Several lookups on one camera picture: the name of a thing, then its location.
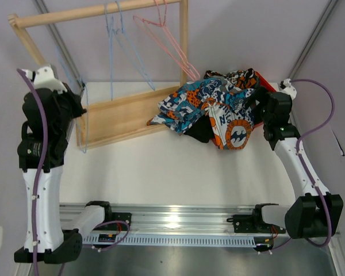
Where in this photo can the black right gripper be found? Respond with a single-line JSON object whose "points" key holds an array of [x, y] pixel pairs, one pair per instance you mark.
{"points": [[263, 95]]}

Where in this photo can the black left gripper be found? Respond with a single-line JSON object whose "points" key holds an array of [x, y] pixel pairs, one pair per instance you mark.
{"points": [[75, 99]]}

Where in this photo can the orange camouflage shorts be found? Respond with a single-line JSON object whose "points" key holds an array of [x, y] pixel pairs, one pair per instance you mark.
{"points": [[243, 79]]}

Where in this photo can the teal patterned shorts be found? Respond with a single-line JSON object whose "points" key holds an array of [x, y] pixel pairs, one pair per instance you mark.
{"points": [[231, 114]]}

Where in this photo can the black shorts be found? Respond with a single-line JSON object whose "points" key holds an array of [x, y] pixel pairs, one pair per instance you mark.
{"points": [[201, 130]]}

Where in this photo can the blue hanger holding green shorts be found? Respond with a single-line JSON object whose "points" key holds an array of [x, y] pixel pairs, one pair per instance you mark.
{"points": [[130, 51]]}

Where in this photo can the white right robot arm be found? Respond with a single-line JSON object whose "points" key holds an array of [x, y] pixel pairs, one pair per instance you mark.
{"points": [[315, 212]]}

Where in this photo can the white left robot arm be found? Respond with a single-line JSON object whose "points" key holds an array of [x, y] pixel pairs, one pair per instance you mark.
{"points": [[41, 153]]}

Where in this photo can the red plastic tray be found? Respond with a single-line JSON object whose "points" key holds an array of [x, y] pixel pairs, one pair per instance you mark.
{"points": [[270, 87]]}

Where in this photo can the wooden clothes rack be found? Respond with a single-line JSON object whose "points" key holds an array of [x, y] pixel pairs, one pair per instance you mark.
{"points": [[110, 121]]}

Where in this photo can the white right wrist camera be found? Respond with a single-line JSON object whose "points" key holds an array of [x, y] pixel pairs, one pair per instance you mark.
{"points": [[286, 87]]}

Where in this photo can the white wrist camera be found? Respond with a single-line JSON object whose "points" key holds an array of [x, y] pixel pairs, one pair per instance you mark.
{"points": [[286, 87], [44, 78]]}

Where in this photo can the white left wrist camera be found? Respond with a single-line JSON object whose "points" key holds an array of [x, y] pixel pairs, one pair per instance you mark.
{"points": [[44, 78]]}

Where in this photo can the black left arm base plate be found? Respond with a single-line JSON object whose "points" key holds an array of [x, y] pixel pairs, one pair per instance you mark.
{"points": [[119, 219]]}

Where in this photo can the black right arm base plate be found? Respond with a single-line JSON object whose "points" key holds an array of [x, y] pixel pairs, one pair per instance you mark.
{"points": [[253, 223]]}

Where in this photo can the aluminium mounting rail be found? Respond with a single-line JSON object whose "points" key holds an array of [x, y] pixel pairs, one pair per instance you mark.
{"points": [[158, 219]]}

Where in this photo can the slotted white cable duct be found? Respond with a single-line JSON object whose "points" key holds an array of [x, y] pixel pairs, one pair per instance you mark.
{"points": [[98, 239]]}

